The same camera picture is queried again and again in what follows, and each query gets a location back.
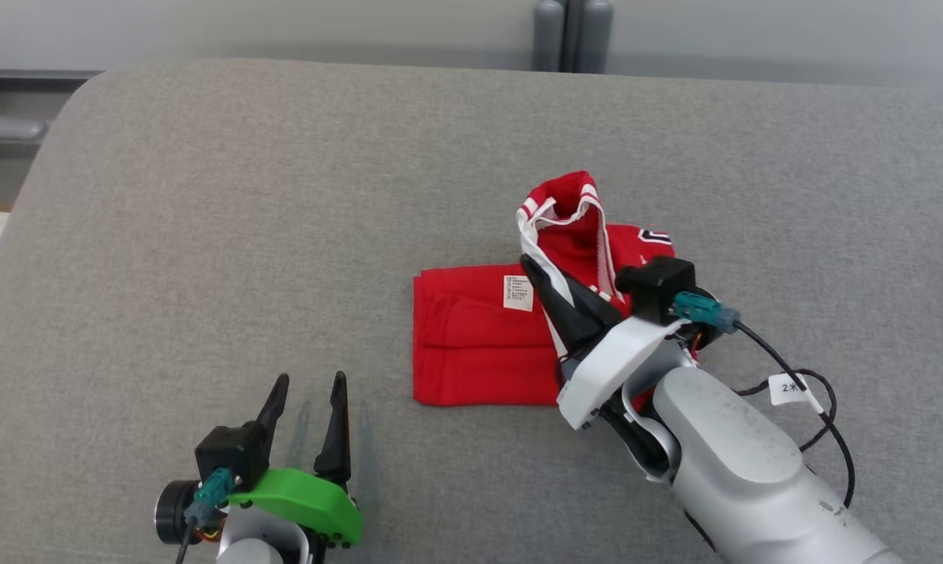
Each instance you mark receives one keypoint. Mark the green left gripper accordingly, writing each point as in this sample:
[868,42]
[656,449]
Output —
[299,501]

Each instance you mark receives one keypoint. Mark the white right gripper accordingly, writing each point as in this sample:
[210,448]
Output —
[620,368]

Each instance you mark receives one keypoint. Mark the red garment with white trim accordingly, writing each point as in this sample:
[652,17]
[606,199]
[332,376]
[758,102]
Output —
[479,352]

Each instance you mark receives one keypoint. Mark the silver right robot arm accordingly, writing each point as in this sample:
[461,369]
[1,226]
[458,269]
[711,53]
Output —
[753,478]

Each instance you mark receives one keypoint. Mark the grey vertical pipe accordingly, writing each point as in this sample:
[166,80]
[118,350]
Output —
[597,35]
[549,35]

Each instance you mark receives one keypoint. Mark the grey metal rack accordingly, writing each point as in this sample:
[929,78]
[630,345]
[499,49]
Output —
[13,129]

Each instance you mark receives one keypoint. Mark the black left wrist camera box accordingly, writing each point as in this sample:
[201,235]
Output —
[229,458]

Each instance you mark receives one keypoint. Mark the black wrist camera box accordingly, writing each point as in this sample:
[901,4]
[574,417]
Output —
[229,458]
[659,286]

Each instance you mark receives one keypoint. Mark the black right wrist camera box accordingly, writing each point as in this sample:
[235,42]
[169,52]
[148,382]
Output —
[659,286]

